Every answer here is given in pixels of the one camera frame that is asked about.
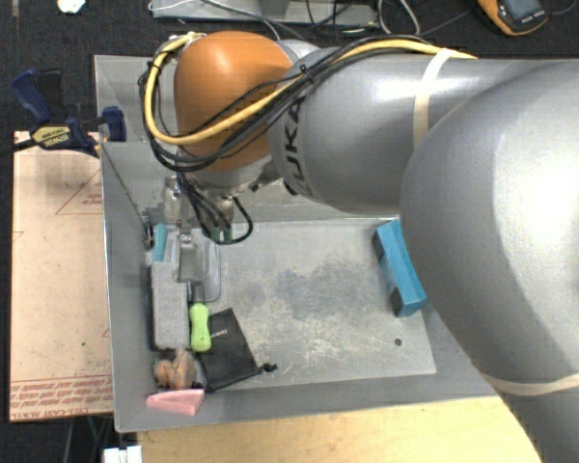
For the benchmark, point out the tan toy figure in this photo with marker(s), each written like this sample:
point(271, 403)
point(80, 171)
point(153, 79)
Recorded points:
point(176, 369)

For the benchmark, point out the grey metal bin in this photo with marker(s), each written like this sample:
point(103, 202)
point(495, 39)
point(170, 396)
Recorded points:
point(318, 297)

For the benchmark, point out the blue and black block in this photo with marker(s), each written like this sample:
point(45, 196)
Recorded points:
point(401, 273)

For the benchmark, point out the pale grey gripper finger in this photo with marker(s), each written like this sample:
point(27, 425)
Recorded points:
point(213, 273)
point(189, 263)

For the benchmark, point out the brown cardboard board, red print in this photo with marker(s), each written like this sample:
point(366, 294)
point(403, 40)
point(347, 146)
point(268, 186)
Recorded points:
point(58, 268)

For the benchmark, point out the grey and black sponge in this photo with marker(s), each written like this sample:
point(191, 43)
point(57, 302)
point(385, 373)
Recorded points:
point(170, 307)

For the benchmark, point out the black cloth pouch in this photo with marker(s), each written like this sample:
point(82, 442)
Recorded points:
point(229, 350)

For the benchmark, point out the pink wedge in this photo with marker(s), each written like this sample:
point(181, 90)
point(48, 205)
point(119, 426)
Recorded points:
point(178, 400)

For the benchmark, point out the teal small block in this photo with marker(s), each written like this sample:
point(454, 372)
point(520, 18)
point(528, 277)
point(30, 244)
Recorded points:
point(160, 241)

